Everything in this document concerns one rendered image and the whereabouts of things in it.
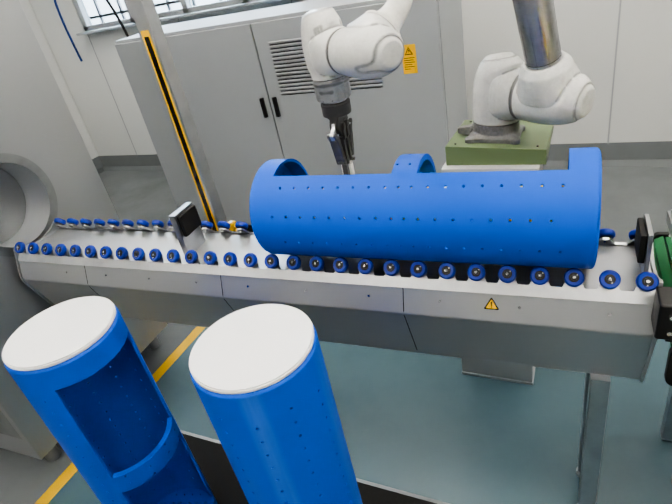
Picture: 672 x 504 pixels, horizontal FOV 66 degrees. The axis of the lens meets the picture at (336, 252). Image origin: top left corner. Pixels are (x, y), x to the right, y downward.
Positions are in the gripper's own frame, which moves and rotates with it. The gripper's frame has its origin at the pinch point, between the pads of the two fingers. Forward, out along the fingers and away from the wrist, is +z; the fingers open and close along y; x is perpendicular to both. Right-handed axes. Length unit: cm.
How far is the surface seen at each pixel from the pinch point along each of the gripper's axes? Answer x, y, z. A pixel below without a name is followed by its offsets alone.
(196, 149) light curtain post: -75, -32, 3
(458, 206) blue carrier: 31.5, 12.5, 3.4
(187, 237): -61, 3, 21
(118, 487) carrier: -56, 68, 62
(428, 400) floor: 4, -28, 120
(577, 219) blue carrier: 57, 14, 6
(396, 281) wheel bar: 13.1, 11.6, 27.1
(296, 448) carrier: 3, 61, 36
